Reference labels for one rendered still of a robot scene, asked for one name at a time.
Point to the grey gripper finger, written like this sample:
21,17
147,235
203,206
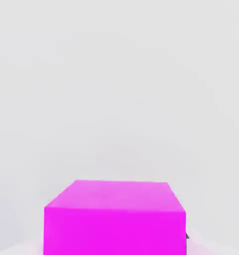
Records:
187,236

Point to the small magenta cube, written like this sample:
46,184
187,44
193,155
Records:
114,225

